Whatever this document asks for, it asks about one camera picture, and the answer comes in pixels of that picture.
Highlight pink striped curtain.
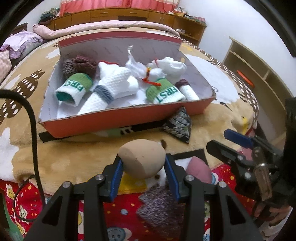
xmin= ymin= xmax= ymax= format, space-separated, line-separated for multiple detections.
xmin=60 ymin=0 xmax=181 ymax=14

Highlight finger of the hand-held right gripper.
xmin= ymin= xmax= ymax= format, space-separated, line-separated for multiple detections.
xmin=206 ymin=140 xmax=248 ymax=167
xmin=224 ymin=129 xmax=262 ymax=149

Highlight pile of folded clothes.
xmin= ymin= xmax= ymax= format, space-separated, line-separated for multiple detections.
xmin=40 ymin=8 xmax=61 ymax=22

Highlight brown plush printed blanket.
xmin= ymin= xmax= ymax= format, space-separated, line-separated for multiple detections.
xmin=0 ymin=27 xmax=259 ymax=197

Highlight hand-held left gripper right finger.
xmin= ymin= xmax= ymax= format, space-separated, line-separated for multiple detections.
xmin=165 ymin=153 xmax=264 ymax=241

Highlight purple ruffled pillow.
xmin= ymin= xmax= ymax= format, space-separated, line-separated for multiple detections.
xmin=0 ymin=31 xmax=48 ymax=58

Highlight green white sock roll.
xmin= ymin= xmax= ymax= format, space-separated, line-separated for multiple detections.
xmin=146 ymin=78 xmax=186 ymax=103
xmin=55 ymin=73 xmax=94 ymax=107

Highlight maroon knit sock roll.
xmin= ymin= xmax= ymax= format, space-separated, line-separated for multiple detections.
xmin=62 ymin=55 xmax=97 ymax=80
xmin=138 ymin=184 xmax=185 ymax=232

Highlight long wooden cabinet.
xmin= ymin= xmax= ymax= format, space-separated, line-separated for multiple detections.
xmin=50 ymin=9 xmax=207 ymax=47

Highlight black cable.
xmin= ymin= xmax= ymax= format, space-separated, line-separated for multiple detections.
xmin=0 ymin=89 xmax=47 ymax=223

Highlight small boxes on cabinet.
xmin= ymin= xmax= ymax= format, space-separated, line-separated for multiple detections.
xmin=172 ymin=6 xmax=192 ymax=17

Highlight dark patterned sock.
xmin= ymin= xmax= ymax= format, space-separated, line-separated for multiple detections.
xmin=164 ymin=107 xmax=192 ymax=144

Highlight white sheer stockings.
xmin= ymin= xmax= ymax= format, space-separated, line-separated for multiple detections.
xmin=125 ymin=45 xmax=148 ymax=78

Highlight red smiley bed sheet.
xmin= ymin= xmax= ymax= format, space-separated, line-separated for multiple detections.
xmin=0 ymin=166 xmax=257 ymax=241

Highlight tan sock roll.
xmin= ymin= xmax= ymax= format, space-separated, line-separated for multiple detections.
xmin=118 ymin=138 xmax=166 ymax=179

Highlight pink rolled quilt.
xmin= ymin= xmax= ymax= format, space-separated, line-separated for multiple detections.
xmin=32 ymin=20 xmax=181 ymax=40

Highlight white waffle sock grey band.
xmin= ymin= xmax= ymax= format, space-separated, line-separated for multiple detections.
xmin=77 ymin=65 xmax=132 ymax=115

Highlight white sock red trim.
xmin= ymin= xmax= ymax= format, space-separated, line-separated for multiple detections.
xmin=98 ymin=61 xmax=139 ymax=98

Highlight orange object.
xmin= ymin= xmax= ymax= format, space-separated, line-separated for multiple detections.
xmin=237 ymin=71 xmax=255 ymax=88

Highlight pink sock roll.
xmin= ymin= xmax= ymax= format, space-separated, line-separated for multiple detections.
xmin=186 ymin=156 xmax=212 ymax=184

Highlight light wooden shelf unit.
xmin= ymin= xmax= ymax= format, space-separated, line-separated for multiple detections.
xmin=222 ymin=37 xmax=296 ymax=144

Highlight dark wooden headboard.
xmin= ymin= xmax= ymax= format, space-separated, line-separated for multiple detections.
xmin=13 ymin=22 xmax=28 ymax=35

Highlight pink checked cartoon quilt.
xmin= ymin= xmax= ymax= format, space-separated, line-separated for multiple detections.
xmin=0 ymin=50 xmax=12 ymax=81

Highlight person's right hand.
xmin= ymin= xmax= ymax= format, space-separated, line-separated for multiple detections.
xmin=253 ymin=202 xmax=292 ymax=230

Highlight red cardboard box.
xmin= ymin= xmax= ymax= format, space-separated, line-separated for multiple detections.
xmin=38 ymin=32 xmax=216 ymax=139

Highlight white waffle sock purple band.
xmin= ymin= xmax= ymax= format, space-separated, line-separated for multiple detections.
xmin=174 ymin=79 xmax=200 ymax=101

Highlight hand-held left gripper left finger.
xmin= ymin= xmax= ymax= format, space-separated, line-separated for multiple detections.
xmin=23 ymin=155 xmax=124 ymax=241

